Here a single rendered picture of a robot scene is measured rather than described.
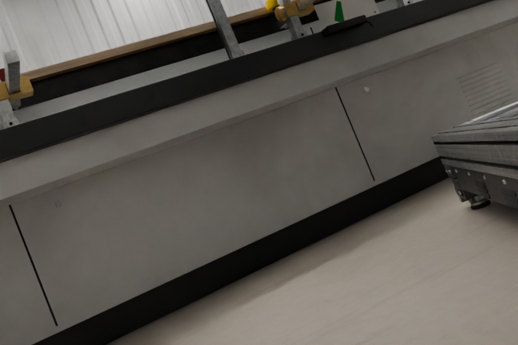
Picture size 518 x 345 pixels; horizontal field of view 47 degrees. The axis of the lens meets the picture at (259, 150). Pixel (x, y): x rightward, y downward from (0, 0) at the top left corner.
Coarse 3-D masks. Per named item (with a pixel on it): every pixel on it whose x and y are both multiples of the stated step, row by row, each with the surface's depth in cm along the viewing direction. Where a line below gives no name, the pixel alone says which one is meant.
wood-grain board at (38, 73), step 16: (320, 0) 238; (240, 16) 221; (256, 16) 223; (176, 32) 210; (192, 32) 212; (208, 32) 219; (128, 48) 202; (144, 48) 205; (64, 64) 193; (80, 64) 195; (32, 80) 190
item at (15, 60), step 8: (8, 56) 143; (16, 56) 144; (8, 64) 143; (16, 64) 146; (8, 72) 149; (16, 72) 152; (8, 80) 155; (16, 80) 158; (8, 88) 162; (16, 88) 164; (16, 104) 180
